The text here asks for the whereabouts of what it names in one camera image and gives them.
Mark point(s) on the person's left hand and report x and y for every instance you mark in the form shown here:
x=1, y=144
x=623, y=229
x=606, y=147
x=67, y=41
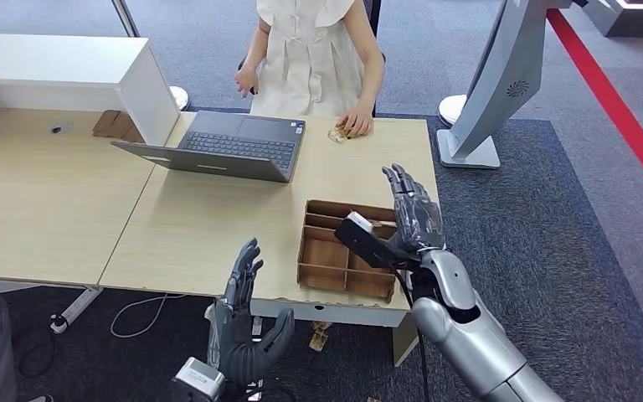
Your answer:
x=357, y=122

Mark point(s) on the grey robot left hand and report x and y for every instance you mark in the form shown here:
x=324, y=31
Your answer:
x=238, y=344

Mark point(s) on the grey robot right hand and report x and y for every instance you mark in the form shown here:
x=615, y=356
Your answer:
x=418, y=216

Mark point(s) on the person's right hand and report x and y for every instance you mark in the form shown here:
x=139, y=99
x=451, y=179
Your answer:
x=246, y=80

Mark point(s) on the gold patterned card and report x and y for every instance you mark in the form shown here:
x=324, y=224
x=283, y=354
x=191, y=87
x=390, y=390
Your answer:
x=335, y=136

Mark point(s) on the brown room key card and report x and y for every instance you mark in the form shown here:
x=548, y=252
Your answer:
x=385, y=224

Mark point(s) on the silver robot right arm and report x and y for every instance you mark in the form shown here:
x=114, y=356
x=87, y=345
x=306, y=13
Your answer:
x=477, y=344

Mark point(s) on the person's left forearm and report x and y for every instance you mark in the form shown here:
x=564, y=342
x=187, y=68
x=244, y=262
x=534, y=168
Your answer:
x=372, y=83

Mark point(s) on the person's right forearm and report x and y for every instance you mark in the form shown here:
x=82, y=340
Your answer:
x=256, y=53

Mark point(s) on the person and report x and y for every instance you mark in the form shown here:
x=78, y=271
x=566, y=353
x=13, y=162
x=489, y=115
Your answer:
x=310, y=61

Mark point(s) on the gold card on carpet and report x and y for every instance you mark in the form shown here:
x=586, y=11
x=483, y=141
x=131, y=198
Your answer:
x=318, y=337

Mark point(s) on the dark grey laptop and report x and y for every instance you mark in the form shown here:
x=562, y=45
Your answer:
x=233, y=144

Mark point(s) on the white round floor base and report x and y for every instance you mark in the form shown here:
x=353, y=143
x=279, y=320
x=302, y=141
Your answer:
x=452, y=108
x=180, y=99

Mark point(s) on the wooden compartment tray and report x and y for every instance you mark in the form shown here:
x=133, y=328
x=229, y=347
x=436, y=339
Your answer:
x=327, y=266

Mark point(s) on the dark grey floor rug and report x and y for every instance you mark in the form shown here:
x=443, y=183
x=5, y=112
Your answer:
x=549, y=222

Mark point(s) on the metal pole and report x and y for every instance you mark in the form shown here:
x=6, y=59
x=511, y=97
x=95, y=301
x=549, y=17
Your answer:
x=126, y=18

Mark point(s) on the brown wooden pieces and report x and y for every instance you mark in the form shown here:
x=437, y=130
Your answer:
x=113, y=125

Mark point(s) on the grey kiosk stand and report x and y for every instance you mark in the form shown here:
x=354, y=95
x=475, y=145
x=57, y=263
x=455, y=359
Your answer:
x=510, y=61

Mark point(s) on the white power strip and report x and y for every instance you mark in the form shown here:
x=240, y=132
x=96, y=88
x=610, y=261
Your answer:
x=74, y=309

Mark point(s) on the grey desk grommet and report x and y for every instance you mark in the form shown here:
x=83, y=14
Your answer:
x=59, y=128

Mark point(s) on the white desk shelf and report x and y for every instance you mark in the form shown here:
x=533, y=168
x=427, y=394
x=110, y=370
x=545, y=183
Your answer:
x=49, y=61

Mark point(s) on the white display platform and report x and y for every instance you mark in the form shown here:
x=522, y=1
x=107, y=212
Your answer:
x=632, y=19

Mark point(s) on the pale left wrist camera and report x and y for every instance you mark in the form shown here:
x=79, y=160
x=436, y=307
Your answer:
x=198, y=380

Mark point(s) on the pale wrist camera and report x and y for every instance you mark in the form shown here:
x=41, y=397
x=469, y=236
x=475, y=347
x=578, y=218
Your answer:
x=360, y=221
x=198, y=380

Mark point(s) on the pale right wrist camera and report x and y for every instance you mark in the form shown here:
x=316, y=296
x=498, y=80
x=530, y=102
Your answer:
x=360, y=221

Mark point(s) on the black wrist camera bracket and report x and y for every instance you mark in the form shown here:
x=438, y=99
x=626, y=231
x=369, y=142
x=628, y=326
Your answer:
x=366, y=247

